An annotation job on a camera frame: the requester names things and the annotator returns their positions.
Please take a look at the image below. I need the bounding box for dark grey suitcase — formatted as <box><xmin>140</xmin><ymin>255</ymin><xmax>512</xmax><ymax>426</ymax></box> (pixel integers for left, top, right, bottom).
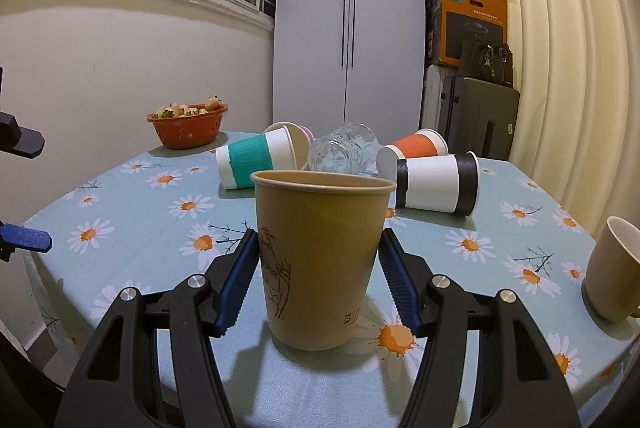
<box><xmin>440</xmin><ymin>75</ymin><xmax>521</xmax><ymax>160</ymax></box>

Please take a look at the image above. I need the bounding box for beige mug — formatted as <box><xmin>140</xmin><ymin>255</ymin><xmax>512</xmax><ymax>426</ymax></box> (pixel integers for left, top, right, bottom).
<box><xmin>581</xmin><ymin>216</ymin><xmax>640</xmax><ymax>324</ymax></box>

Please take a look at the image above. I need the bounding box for grey wardrobe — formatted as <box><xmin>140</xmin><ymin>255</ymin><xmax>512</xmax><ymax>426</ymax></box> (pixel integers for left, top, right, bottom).
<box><xmin>271</xmin><ymin>0</ymin><xmax>431</xmax><ymax>141</ymax></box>

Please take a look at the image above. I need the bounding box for orange banded paper cup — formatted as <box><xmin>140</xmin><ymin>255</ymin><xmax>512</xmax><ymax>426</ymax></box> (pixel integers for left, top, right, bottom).
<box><xmin>376</xmin><ymin>128</ymin><xmax>449</xmax><ymax>179</ymax></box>

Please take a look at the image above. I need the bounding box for dark handbag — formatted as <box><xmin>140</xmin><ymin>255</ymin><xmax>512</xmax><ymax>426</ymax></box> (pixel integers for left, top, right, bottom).
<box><xmin>459</xmin><ymin>39</ymin><xmax>514</xmax><ymax>89</ymax></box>

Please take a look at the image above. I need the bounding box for teal banded paper cup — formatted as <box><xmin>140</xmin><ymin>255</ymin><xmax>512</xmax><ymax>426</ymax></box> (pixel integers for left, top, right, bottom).
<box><xmin>216</xmin><ymin>122</ymin><xmax>311</xmax><ymax>190</ymax></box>

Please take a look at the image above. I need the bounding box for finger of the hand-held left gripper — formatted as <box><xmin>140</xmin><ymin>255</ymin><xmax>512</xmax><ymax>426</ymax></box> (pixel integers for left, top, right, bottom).
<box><xmin>0</xmin><ymin>220</ymin><xmax>53</xmax><ymax>264</ymax></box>
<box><xmin>0</xmin><ymin>67</ymin><xmax>46</xmax><ymax>159</ymax></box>

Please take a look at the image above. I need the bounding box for orange plastic basket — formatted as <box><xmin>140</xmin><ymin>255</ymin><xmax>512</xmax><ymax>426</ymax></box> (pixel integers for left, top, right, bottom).
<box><xmin>146</xmin><ymin>103</ymin><xmax>229</xmax><ymax>150</ymax></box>

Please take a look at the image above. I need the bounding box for orange cardboard box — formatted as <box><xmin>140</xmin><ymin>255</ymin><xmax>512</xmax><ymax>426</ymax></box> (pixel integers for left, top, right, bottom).
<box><xmin>425</xmin><ymin>0</ymin><xmax>508</xmax><ymax>66</ymax></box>

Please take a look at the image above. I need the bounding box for brown paper cup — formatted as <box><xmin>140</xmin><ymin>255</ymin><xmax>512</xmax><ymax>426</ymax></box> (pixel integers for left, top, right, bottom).
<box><xmin>250</xmin><ymin>170</ymin><xmax>397</xmax><ymax>352</ymax></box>

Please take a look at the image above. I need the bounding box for black banded paper cup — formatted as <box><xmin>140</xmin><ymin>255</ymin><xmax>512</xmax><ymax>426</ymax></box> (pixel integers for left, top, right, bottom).
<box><xmin>395</xmin><ymin>151</ymin><xmax>481</xmax><ymax>216</ymax></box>

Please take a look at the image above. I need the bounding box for daisy print tablecloth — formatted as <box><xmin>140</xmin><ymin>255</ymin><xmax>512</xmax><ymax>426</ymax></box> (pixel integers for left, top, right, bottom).
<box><xmin>22</xmin><ymin>130</ymin><xmax>640</xmax><ymax>428</ymax></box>

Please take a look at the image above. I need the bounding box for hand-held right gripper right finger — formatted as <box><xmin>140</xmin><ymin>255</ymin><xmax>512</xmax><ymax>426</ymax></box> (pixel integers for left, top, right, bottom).
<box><xmin>378</xmin><ymin>228</ymin><xmax>583</xmax><ymax>428</ymax></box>

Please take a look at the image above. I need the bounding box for cream curtain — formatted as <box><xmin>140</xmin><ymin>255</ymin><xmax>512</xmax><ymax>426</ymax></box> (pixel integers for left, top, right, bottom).
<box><xmin>452</xmin><ymin>0</ymin><xmax>640</xmax><ymax>241</ymax></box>

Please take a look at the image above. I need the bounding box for clear glass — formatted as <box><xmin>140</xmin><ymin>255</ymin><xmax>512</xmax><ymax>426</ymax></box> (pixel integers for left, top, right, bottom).
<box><xmin>307</xmin><ymin>123</ymin><xmax>379</xmax><ymax>176</ymax></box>

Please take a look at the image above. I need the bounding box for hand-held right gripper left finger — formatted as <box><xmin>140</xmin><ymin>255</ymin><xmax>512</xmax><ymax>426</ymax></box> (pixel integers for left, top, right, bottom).
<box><xmin>54</xmin><ymin>228</ymin><xmax>261</xmax><ymax>428</ymax></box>

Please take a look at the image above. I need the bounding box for white appliance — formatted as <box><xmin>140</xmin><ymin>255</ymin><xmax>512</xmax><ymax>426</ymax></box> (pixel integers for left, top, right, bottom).
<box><xmin>421</xmin><ymin>65</ymin><xmax>446</xmax><ymax>136</ymax></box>

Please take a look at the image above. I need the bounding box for pile of small fruits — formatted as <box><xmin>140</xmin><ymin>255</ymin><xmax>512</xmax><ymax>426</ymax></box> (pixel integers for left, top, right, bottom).
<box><xmin>152</xmin><ymin>95</ymin><xmax>224</xmax><ymax>119</ymax></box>

